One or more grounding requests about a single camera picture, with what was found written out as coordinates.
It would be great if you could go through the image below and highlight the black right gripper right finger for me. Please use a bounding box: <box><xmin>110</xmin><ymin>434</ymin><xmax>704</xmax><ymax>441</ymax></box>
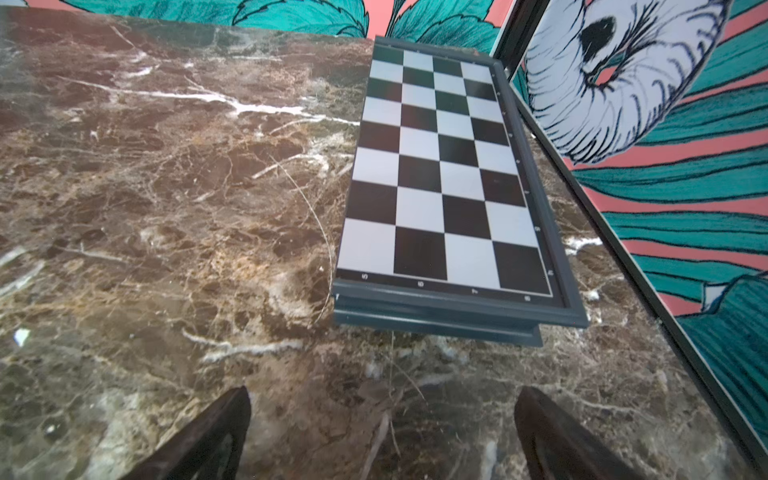
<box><xmin>514</xmin><ymin>386</ymin><xmax>642</xmax><ymax>479</ymax></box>

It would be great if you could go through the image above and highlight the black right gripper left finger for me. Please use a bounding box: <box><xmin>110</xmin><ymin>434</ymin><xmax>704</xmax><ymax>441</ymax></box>
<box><xmin>124</xmin><ymin>386</ymin><xmax>251</xmax><ymax>480</ymax></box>

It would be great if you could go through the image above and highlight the folded black white chessboard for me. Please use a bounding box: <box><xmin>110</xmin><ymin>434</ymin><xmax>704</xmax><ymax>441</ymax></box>
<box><xmin>332</xmin><ymin>37</ymin><xmax>589</xmax><ymax>346</ymax></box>

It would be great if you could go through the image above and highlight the black right corner frame post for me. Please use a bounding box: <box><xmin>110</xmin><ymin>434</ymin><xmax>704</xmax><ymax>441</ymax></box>
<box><xmin>492</xmin><ymin>1</ymin><xmax>767</xmax><ymax>474</ymax></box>

